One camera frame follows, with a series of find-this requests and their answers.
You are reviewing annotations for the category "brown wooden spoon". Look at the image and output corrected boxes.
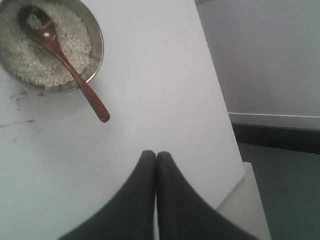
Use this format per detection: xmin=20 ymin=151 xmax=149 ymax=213
xmin=17 ymin=5 xmax=110 ymax=123

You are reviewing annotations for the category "steel bowl of rice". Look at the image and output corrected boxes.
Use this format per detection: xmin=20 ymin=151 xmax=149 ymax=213
xmin=0 ymin=0 xmax=104 ymax=93

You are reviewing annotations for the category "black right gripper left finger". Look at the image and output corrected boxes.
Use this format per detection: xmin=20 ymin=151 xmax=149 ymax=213
xmin=61 ymin=150 xmax=157 ymax=240

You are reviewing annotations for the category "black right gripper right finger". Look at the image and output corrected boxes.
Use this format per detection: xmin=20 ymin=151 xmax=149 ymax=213
xmin=156 ymin=151 xmax=255 ymax=240

